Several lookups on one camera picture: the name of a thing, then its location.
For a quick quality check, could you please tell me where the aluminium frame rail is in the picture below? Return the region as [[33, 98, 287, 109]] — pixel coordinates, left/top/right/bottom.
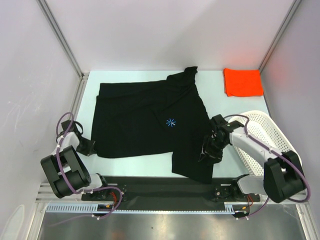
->
[[35, 183, 81, 203]]

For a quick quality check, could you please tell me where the left aluminium corner post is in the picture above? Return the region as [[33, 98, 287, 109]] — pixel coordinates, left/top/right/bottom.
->
[[37, 0, 85, 77]]

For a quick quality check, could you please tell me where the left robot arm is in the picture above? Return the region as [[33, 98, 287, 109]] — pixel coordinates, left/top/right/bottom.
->
[[40, 120, 111, 200]]

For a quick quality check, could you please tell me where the right aluminium corner post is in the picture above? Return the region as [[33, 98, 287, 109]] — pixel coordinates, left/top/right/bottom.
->
[[258, 0, 303, 73]]

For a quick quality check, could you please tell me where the aluminium corner post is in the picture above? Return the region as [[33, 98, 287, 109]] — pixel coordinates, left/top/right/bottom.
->
[[258, 0, 303, 73], [37, 0, 85, 77]]

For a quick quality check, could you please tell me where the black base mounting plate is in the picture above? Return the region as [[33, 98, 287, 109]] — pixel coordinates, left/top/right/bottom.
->
[[81, 176, 260, 209]]

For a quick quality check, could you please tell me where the folded orange t-shirt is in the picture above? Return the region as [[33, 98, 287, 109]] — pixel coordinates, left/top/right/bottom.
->
[[223, 68, 264, 97]]

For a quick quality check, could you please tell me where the black t-shirt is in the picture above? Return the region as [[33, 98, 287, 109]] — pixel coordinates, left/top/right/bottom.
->
[[91, 66, 213, 184]]

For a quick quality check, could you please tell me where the white slotted cable duct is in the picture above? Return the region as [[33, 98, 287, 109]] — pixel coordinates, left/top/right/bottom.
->
[[46, 202, 249, 215]]

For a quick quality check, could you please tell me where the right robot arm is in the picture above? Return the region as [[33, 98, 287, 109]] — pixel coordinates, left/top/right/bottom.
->
[[199, 114, 311, 203]]

